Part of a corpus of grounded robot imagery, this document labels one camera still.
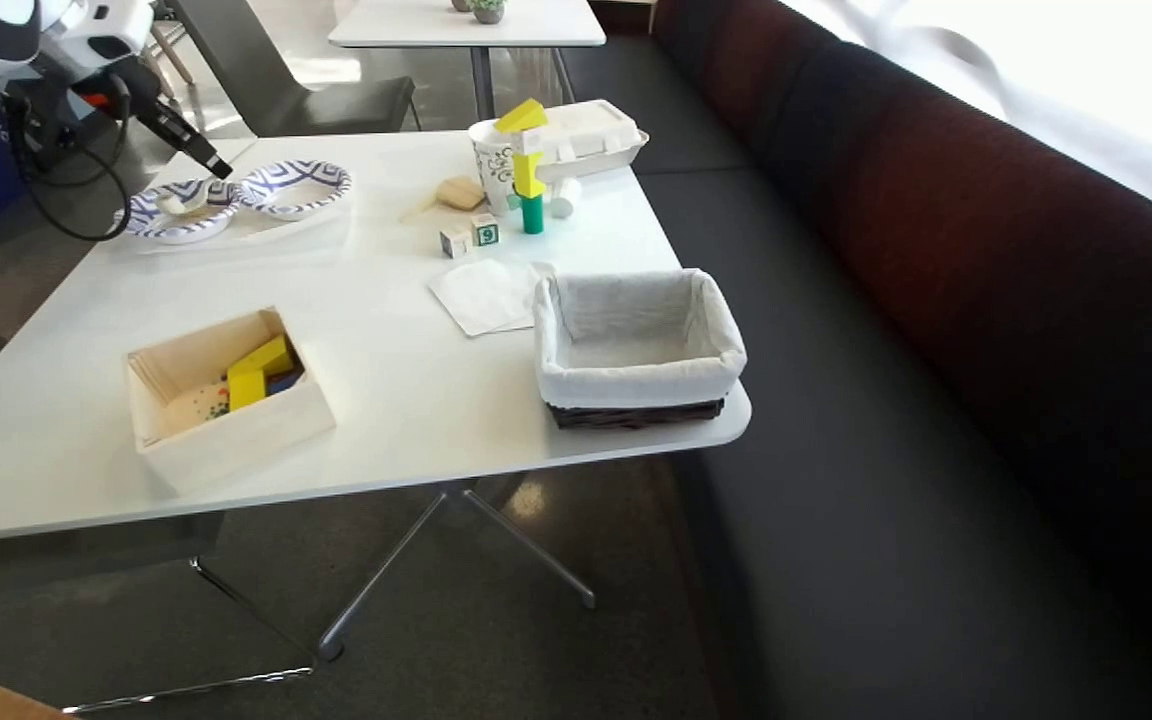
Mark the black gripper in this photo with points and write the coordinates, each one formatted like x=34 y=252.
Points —
x=146 y=106

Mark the beige food piece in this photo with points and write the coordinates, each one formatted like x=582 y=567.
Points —
x=183 y=202

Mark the yellow rectangular wooden block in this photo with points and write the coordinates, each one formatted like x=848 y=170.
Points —
x=274 y=354
x=245 y=388

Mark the blue wooden block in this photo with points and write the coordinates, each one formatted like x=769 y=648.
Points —
x=288 y=382

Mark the white box of blocks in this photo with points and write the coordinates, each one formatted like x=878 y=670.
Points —
x=454 y=246

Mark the pale wooden box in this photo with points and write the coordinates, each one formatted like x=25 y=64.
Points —
x=243 y=440

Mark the printed paper cup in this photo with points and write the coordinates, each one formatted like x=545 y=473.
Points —
x=493 y=161

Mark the white side table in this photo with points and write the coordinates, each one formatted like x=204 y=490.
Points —
x=470 y=25

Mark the wooden alphabet cube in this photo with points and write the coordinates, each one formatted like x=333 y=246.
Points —
x=487 y=232

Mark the white paper napkin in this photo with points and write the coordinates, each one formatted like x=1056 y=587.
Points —
x=482 y=296

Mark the grey green pot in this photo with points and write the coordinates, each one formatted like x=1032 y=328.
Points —
x=487 y=8

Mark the yellow wedge block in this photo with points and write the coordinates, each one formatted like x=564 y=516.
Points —
x=522 y=118

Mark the small yellow wooden block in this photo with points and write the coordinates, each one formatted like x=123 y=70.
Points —
x=529 y=170

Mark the green wooden cylinder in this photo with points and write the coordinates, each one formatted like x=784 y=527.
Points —
x=533 y=213

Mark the small white cup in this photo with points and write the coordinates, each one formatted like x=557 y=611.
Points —
x=564 y=202

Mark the white foam takeout container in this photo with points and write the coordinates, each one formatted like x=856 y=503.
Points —
x=596 y=134

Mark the metal table base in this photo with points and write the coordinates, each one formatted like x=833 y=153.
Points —
x=379 y=587

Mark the dark wicker basket white liner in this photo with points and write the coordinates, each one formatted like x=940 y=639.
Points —
x=638 y=382

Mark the dark upholstered bench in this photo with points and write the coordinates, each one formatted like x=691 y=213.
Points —
x=1003 y=403

